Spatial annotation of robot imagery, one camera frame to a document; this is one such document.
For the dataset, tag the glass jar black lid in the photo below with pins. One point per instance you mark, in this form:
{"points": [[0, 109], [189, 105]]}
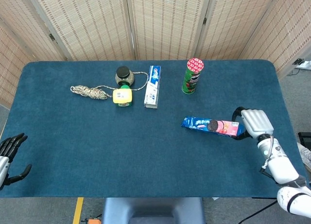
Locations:
{"points": [[124, 76]]}

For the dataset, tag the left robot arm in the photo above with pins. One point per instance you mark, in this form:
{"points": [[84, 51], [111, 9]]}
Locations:
{"points": [[0, 173]]}

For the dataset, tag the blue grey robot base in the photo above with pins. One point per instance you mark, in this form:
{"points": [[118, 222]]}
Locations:
{"points": [[153, 210]]}

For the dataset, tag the blue cookie package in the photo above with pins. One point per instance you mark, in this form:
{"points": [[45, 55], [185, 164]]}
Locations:
{"points": [[211, 125]]}

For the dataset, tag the white sneaker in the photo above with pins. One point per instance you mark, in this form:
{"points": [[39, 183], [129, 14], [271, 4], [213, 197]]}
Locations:
{"points": [[306, 154]]}

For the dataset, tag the blue table mat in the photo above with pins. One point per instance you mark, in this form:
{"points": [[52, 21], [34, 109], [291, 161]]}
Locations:
{"points": [[136, 151]]}

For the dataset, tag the white power strip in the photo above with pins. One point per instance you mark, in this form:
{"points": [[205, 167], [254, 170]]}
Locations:
{"points": [[303, 64]]}

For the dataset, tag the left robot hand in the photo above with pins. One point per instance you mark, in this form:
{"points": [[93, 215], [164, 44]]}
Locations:
{"points": [[9, 156]]}

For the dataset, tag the green chips can red lid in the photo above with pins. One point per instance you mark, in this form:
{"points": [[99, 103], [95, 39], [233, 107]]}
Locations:
{"points": [[192, 77]]}

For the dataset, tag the yellow green square bottle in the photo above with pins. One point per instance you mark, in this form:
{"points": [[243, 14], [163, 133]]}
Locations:
{"points": [[123, 96]]}

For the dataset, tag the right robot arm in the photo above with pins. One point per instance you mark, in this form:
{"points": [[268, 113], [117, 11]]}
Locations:
{"points": [[281, 170]]}

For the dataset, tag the black floor object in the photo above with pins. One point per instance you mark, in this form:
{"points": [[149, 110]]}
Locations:
{"points": [[303, 136]]}

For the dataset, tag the woven folding screen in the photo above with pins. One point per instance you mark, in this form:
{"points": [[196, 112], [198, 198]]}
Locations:
{"points": [[155, 22]]}

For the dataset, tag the orange device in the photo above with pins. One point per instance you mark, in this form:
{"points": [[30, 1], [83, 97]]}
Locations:
{"points": [[93, 221]]}

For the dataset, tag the blue white toothpaste box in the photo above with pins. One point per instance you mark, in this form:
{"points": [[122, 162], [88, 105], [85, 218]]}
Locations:
{"points": [[152, 87]]}

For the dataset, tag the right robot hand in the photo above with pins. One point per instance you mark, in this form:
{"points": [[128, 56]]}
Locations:
{"points": [[255, 123]]}

